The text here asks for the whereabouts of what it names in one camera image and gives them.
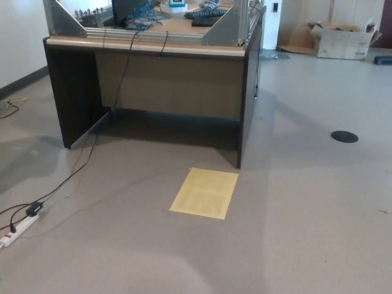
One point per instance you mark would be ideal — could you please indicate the yellow paper sheet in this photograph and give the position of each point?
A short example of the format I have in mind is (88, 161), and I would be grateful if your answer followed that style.
(204, 193)

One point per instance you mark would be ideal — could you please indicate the dark desk with beige top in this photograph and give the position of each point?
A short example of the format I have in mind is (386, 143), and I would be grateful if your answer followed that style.
(170, 87)

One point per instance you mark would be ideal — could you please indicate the clear plastic bag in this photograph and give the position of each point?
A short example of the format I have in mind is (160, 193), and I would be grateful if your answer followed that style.
(274, 54)

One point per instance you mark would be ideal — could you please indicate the flat black device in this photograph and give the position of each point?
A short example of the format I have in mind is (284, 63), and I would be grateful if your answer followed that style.
(202, 21)

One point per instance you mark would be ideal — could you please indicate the black keyboard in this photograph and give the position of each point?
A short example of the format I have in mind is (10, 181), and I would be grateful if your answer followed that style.
(206, 13)

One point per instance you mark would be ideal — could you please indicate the white box with fiducial tag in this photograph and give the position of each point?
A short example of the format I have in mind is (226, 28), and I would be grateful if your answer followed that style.
(177, 3)

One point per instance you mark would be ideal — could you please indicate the flattened brown cardboard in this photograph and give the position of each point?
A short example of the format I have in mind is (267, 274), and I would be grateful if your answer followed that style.
(295, 39)

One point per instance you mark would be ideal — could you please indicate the black round floor cover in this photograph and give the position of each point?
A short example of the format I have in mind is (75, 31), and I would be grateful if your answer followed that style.
(345, 136)

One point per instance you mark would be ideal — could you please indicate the black monitor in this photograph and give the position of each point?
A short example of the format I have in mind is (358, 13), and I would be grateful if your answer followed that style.
(121, 8)

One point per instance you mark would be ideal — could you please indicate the row of metal connectors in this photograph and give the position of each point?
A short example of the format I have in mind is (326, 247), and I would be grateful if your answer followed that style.
(88, 17)

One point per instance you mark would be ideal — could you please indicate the black power adapter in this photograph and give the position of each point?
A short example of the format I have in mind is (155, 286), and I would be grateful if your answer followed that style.
(34, 209)

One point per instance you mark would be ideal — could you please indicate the white open cardboard box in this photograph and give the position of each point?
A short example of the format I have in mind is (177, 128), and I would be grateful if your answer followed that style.
(341, 45)

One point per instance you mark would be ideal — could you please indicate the white power strip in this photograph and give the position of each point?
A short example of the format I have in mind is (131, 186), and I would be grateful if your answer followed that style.
(17, 231)

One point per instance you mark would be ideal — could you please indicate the dark blue block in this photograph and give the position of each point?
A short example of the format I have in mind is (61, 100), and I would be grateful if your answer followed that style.
(383, 60)

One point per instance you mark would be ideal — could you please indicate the wall switch panel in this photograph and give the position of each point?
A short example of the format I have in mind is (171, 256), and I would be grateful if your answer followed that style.
(275, 7)

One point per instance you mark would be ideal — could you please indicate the aluminium profile frame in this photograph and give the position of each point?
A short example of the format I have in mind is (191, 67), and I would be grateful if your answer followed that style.
(69, 23)

